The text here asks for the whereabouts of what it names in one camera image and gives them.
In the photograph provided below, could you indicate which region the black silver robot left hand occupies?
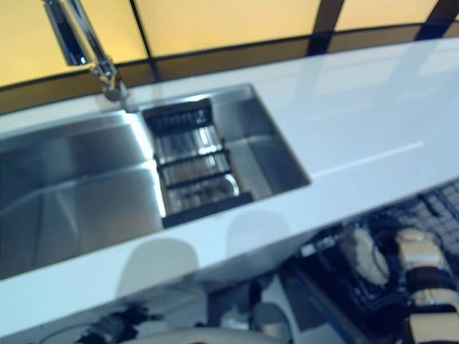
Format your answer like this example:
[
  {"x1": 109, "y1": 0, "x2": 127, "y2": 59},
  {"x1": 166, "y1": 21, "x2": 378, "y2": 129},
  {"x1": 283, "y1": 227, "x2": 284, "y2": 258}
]
[{"x1": 118, "y1": 304, "x2": 162, "y2": 328}]

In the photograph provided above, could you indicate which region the black silver robot right hand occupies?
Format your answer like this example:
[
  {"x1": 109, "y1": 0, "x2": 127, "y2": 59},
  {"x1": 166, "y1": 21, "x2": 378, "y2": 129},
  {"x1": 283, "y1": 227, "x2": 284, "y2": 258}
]
[{"x1": 369, "y1": 213, "x2": 402, "y2": 244}]

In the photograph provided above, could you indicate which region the white glossy cabinet front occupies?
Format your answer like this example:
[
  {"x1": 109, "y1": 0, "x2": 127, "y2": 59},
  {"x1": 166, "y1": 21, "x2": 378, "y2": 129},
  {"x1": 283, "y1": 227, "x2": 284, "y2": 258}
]
[{"x1": 0, "y1": 264, "x2": 288, "y2": 344}]

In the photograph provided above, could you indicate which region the black sink drying rack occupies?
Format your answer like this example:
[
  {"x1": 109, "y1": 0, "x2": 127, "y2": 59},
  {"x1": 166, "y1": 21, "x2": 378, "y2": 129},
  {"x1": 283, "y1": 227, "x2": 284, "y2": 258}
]
[{"x1": 141, "y1": 97, "x2": 254, "y2": 229}]

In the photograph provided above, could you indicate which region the stainless steel sink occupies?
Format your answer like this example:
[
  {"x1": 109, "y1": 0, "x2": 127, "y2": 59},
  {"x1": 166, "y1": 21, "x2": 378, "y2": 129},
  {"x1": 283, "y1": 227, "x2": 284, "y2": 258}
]
[{"x1": 0, "y1": 82, "x2": 312, "y2": 281}]

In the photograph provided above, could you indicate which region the chrome kitchen faucet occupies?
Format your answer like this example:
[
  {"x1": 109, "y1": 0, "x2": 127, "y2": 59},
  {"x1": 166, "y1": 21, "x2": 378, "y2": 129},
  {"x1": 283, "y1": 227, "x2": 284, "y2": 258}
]
[{"x1": 41, "y1": 0, "x2": 129, "y2": 105}]

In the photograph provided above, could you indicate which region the dark wire dishwasher rack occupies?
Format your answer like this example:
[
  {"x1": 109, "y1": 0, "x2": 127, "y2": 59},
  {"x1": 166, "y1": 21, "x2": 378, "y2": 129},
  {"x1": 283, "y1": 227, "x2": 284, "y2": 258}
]
[{"x1": 299, "y1": 181, "x2": 459, "y2": 312}]

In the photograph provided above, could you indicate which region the dark window frame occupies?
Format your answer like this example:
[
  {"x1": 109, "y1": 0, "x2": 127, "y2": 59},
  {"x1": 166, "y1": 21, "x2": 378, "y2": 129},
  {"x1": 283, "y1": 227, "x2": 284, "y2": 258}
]
[{"x1": 0, "y1": 0, "x2": 459, "y2": 105}]

